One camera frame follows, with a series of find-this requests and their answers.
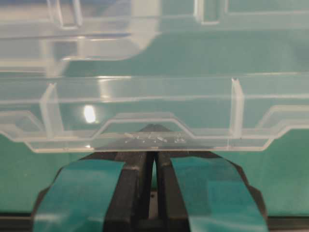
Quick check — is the left gripper black right finger teal tape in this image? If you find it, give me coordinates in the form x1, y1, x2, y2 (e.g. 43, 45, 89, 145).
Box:
154, 123, 269, 232

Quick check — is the left gripper black left finger teal tape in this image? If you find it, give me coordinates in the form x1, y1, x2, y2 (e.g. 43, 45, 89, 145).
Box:
31, 135, 154, 232

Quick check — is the clear plastic box lid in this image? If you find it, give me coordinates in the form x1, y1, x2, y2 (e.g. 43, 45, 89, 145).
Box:
0, 0, 309, 153

